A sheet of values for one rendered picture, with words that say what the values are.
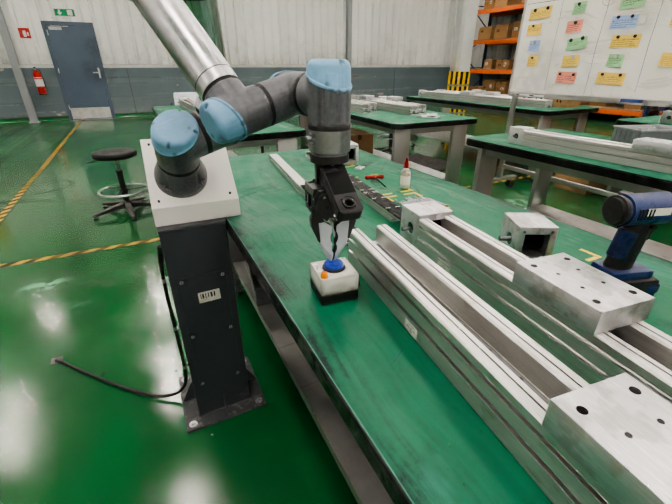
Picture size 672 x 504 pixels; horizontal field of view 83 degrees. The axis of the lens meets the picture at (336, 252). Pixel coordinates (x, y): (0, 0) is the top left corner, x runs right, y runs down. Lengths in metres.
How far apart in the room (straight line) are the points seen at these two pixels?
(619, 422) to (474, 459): 0.17
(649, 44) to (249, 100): 3.32
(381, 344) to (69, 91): 11.31
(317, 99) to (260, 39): 11.50
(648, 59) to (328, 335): 3.35
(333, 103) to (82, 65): 11.09
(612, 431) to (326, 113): 0.55
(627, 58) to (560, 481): 3.48
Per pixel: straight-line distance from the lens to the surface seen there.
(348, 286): 0.76
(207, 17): 1.01
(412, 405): 0.59
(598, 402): 0.49
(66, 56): 11.68
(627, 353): 0.65
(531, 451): 0.54
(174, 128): 1.09
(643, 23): 3.79
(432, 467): 0.53
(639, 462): 0.45
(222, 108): 0.68
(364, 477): 1.18
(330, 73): 0.66
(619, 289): 0.72
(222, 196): 1.24
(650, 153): 2.27
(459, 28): 9.18
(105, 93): 11.65
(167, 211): 1.23
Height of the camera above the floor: 1.21
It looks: 26 degrees down
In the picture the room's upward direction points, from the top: straight up
